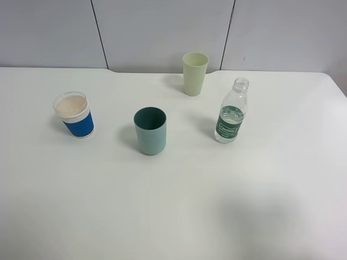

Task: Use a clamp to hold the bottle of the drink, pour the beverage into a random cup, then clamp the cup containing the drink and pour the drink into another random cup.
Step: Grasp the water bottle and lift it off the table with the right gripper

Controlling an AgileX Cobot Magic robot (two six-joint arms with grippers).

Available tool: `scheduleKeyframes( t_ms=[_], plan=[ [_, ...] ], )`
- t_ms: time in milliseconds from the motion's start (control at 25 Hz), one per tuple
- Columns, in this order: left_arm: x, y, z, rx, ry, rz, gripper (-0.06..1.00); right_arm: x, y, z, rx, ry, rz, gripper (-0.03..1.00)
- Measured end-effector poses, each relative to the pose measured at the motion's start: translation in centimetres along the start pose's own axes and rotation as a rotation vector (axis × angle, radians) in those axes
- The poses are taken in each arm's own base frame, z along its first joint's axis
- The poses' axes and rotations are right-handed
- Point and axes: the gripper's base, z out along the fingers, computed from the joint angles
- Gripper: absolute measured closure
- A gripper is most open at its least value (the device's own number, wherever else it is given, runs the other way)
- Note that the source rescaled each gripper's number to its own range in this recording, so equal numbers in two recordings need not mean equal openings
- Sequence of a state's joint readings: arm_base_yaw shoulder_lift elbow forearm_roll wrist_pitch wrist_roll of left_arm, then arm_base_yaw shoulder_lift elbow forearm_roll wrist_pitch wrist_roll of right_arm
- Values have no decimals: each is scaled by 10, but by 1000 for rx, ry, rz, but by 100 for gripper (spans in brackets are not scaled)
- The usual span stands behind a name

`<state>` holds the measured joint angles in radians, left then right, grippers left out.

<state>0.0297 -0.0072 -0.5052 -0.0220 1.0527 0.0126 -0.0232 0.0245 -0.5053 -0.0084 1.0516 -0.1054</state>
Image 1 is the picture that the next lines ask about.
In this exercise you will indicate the teal plastic cup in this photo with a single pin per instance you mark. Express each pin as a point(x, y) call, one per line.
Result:
point(150, 125)

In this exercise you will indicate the clear water bottle green label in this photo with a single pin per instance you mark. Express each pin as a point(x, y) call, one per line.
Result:
point(232, 112)

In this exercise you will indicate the pale green plastic cup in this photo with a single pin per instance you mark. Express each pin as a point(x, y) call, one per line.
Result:
point(194, 69)

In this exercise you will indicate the blue sleeved paper cup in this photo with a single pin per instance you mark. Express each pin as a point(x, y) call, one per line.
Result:
point(74, 111)

